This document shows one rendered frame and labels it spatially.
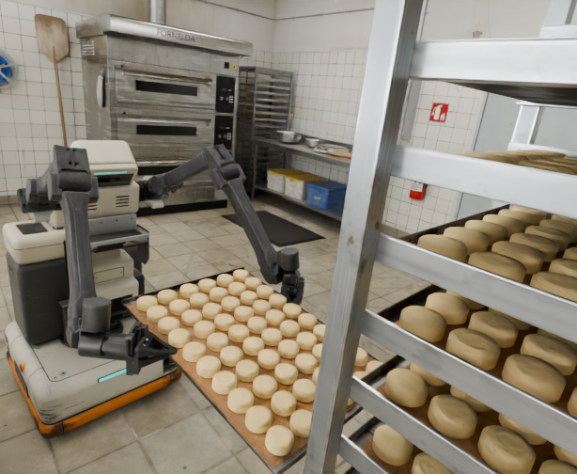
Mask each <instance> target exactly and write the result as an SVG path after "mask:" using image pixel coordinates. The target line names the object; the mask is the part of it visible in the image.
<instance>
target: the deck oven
mask: <svg viewBox="0 0 577 474"><path fill-rule="evenodd" d="M75 29H76V38H77V39H80V46H81V60H82V75H83V89H84V103H85V117H86V140H121V141H125V142H126V143H127V144H128V145H129V147H130V149H131V152H132V154H133V158H134V160H135V162H136V165H137V167H138V171H137V173H136V175H135V177H134V181H135V182H139V181H142V180H143V178H144V177H145V176H155V175H158V174H163V173H166V172H169V171H172V170H174V169H175V168H177V167H179V166H181V165H183V164H184V163H186V162H188V161H189V160H191V159H193V158H194V157H196V156H197V155H198V154H200V153H201V152H202V151H203V150H202V149H204V148H205V147H211V146H216V145H220V144H224V146H225V147H226V149H227V150H228V152H229V153H230V155H231V156H232V157H233V159H234V153H235V151H234V149H235V132H236V114H237V98H238V83H239V63H240V58H242V57H243V56H253V46H254V45H253V44H252V43H249V42H245V41H240V40H235V39H227V38H223V37H218V36H213V35H209V34H204V33H200V32H195V31H191V30H186V29H181V28H177V27H173V26H168V25H163V24H156V23H151V22H146V21H141V20H136V19H133V18H128V17H123V16H118V15H114V14H110V13H109V14H105V15H102V16H98V17H94V18H90V19H86V20H83V21H80V22H76V23H75ZM102 68H103V73H101V71H102ZM99 76H102V77H103V81H102V91H103V106H102V107H100V106H99V104H98V100H97V87H98V77H99ZM210 171H211V170H210V169H209V168H208V169H207V170H205V171H203V172H201V173H199V174H197V175H196V176H193V177H192V178H191V179H189V180H187V181H185V182H184V183H183V186H182V188H180V189H178V190H177V193H174V194H173V193H172V192H171V191H170V192H168V193H169V197H168V198H163V204H164V207H163V208H156V209H152V208H151V207H150V206H148V205H147V203H146V202H145V201H141V202H139V207H138V211H137V212H136V217H140V216H150V215H158V214H168V213H184V212H193V211H202V210H210V209H220V208H226V207H227V200H228V197H227V196H226V194H225V192H223V190H222V189H220V190H216V188H215V186H214V184H213V182H212V180H211V177H210Z"/></svg>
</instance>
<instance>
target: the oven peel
mask: <svg viewBox="0 0 577 474"><path fill-rule="evenodd" d="M34 20H35V27H36V35H37V44H38V48H39V50H40V51H42V52H43V53H44V54H45V55H47V56H48V57H49V58H50V59H52V61H53V63H54V65H55V79H56V86H57V93H58V100H59V108H60V116H61V123H62V132H63V139H64V146H66V147H67V146H68V145H67V137H66V129H65V120H64V113H63V105H62V98H61V90H60V83H59V75H58V68H57V62H58V60H59V59H61V58H62V57H64V56H65V55H67V54H68V53H69V44H68V35H67V27H66V23H65V21H64V20H63V19H61V18H58V17H54V16H49V15H44V14H36V15H35V17H34Z"/></svg>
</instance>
